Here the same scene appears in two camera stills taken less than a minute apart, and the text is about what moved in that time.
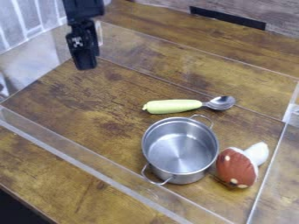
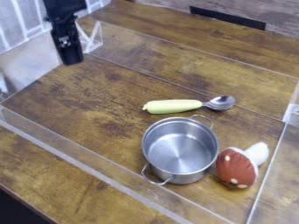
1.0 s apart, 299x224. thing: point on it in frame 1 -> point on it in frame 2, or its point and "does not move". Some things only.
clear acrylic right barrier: [276, 205] does not move
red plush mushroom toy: [238, 164] does not move
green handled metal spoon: [176, 105] does not move
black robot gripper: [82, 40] -> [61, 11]
